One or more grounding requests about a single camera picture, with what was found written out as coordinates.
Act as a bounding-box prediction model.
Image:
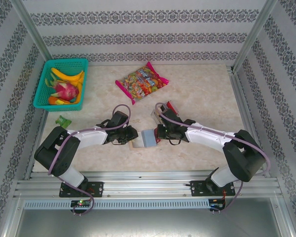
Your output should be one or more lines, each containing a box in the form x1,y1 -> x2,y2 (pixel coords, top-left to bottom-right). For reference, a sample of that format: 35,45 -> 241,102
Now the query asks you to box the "left controller board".
70,199 -> 92,209

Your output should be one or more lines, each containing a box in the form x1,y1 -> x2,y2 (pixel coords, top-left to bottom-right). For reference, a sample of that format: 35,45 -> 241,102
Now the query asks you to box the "controller board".
70,199 -> 92,209
209,198 -> 227,210

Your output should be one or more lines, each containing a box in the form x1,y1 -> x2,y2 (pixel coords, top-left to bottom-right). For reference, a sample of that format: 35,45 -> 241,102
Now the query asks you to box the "beige card holder wallet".
129,129 -> 159,151

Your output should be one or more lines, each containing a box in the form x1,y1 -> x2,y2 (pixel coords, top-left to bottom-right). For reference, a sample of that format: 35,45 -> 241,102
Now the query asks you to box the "teal plastic basket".
33,58 -> 89,112

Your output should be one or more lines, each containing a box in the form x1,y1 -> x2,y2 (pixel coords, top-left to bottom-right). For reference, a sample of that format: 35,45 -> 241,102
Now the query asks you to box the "left black mount plate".
58,181 -> 105,198

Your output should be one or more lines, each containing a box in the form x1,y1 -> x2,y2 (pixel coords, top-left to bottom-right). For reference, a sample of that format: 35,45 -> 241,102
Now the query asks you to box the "colourful candy bag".
114,61 -> 170,106

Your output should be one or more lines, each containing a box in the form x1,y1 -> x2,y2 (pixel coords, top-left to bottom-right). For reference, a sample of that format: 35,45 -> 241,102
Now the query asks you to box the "slotted grey cable duct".
23,198 -> 210,210

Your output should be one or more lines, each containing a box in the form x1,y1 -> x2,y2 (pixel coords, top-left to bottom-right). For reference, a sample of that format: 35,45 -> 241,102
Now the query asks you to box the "curved yellow toy banana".
75,71 -> 86,104

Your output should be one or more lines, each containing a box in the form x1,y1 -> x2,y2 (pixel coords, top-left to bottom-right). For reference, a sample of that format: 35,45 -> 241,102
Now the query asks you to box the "red card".
167,101 -> 180,116

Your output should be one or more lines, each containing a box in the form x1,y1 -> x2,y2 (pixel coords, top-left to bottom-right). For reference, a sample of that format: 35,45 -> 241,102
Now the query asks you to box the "right aluminium side rail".
226,64 -> 271,178

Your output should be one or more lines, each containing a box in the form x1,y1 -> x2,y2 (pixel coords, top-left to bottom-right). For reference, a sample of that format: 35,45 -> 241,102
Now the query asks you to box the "pink toy dragon fruit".
50,82 -> 80,101

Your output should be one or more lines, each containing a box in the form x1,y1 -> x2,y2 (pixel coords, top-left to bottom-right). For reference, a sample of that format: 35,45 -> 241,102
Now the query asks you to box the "black mount plate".
58,181 -> 105,198
189,180 -> 236,198

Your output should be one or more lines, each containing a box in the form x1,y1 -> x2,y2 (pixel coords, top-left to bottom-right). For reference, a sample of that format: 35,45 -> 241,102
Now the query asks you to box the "aluminium side rail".
24,110 -> 49,180
226,64 -> 271,178

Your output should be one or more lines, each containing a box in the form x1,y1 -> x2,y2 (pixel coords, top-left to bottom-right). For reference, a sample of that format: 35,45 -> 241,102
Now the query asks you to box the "clear acrylic card box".
150,100 -> 180,127

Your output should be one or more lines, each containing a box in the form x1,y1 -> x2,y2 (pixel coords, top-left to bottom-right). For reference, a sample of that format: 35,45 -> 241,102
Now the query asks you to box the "left aluminium side rail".
24,110 -> 49,180

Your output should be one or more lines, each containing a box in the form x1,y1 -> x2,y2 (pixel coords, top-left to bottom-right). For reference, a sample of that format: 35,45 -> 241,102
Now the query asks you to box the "orange toy fruit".
47,96 -> 71,105

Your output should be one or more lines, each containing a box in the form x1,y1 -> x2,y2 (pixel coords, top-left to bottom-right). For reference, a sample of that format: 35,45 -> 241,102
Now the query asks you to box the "long yellow toy banana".
50,67 -> 86,83

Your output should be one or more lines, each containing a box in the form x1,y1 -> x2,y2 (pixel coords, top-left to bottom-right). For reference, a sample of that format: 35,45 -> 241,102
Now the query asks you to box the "left aluminium frame post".
9,0 -> 54,61

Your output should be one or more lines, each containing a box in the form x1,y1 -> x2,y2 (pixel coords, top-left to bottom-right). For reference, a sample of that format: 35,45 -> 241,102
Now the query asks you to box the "right controller board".
209,198 -> 227,210

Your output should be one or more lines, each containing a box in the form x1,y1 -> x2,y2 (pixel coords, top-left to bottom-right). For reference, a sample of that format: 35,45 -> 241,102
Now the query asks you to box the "grey blue card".
142,129 -> 158,148

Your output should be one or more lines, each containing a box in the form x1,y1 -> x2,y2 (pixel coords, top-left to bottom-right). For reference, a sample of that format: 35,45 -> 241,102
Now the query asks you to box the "right black mount plate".
189,180 -> 236,198

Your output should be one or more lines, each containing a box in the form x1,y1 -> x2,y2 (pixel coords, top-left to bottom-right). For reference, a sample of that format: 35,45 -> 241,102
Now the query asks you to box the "aluminium frame post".
230,0 -> 279,73
9,0 -> 54,61

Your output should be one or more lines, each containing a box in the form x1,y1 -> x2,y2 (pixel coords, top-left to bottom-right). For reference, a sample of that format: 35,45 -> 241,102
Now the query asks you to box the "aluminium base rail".
13,171 -> 283,199

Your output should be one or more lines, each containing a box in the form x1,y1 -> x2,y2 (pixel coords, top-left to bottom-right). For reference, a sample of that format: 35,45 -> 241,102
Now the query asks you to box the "green plastic toy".
55,115 -> 72,129

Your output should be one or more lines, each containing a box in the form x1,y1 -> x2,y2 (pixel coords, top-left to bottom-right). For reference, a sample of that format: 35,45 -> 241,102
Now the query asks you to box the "right aluminium frame post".
230,0 -> 279,73

